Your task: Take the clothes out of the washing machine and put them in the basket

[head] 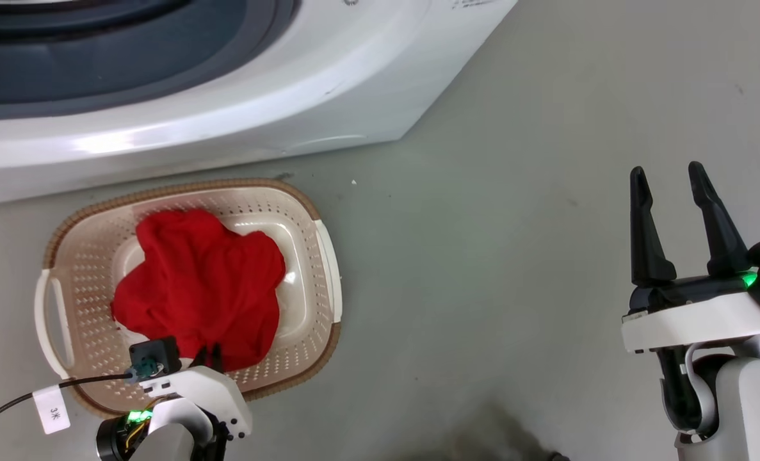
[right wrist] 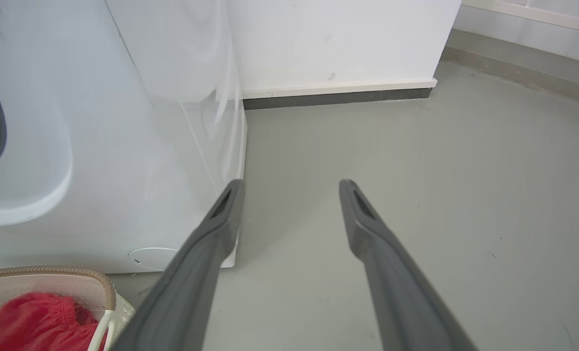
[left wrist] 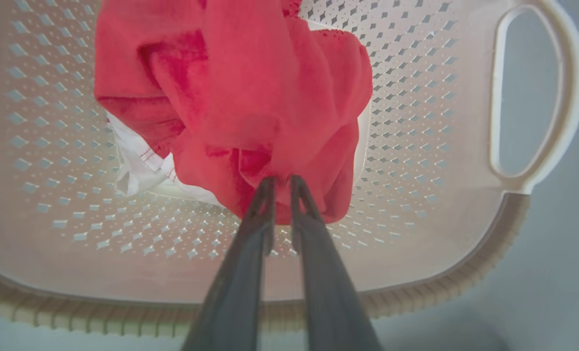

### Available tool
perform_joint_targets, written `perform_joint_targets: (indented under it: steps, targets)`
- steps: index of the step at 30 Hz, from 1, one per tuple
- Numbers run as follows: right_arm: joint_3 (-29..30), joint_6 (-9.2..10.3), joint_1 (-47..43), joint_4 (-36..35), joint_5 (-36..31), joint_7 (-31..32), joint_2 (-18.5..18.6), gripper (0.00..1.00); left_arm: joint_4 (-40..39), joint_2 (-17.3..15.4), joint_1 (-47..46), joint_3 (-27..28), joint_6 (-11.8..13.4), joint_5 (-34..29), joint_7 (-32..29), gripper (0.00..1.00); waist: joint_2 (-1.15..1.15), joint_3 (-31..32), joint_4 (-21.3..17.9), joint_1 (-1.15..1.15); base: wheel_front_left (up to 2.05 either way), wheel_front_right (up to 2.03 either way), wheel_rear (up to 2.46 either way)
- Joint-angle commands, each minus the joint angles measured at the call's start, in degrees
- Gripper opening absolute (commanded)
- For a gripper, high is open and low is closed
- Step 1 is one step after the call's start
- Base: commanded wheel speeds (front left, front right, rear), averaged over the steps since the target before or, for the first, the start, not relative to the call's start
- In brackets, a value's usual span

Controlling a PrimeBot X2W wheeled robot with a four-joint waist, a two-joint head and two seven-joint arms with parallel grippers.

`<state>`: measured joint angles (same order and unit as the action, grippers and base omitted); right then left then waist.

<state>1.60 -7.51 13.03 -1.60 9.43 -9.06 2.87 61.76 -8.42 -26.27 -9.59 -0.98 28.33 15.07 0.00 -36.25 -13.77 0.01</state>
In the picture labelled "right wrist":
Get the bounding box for white and dark baseboard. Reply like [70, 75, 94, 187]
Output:
[242, 78, 438, 111]

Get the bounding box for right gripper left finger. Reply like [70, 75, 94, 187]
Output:
[108, 178, 246, 351]

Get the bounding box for round drain filter cover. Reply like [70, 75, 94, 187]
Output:
[128, 247, 180, 272]

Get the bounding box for cream plastic laundry basket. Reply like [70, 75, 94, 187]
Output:
[0, 266, 136, 351]

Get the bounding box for white front-load washing machine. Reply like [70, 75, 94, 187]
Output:
[0, 0, 248, 274]

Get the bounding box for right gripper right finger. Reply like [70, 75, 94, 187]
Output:
[339, 179, 479, 351]

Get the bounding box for red garment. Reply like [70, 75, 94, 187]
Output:
[0, 292, 108, 351]

